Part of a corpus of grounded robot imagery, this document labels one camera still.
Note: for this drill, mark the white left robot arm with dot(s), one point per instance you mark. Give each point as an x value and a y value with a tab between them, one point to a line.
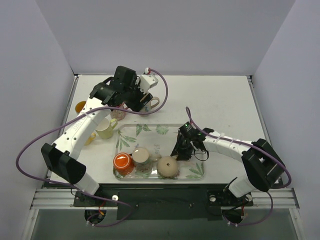
61	156

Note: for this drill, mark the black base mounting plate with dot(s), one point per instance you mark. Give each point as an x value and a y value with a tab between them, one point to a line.
171	201

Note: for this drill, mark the aluminium frame rail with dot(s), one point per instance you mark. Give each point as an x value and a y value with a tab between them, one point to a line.
63	199

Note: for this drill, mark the cream floral mug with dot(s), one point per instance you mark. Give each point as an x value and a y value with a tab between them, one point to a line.
149	103

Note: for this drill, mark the lime green mug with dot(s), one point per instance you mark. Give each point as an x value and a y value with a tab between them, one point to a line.
106	127

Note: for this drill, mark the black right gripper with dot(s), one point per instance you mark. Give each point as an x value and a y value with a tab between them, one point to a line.
181	146

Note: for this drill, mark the cream coral pattern mug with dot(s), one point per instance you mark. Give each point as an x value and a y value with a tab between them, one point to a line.
144	160

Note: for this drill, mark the yellow mug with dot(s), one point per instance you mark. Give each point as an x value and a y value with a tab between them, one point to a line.
90	139

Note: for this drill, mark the orange mug black handle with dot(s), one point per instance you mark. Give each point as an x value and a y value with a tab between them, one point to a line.
123	163

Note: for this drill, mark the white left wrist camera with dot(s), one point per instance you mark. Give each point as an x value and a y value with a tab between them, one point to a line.
147	81

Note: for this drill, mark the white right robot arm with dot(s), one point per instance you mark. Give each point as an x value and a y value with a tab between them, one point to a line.
263	167

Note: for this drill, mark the beige round teapot mug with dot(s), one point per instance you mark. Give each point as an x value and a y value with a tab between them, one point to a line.
167	167

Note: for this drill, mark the blue butterfly mug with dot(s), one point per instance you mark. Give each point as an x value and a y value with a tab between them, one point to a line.
79	106

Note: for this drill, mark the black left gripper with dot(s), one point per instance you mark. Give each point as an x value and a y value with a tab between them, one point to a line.
139	103

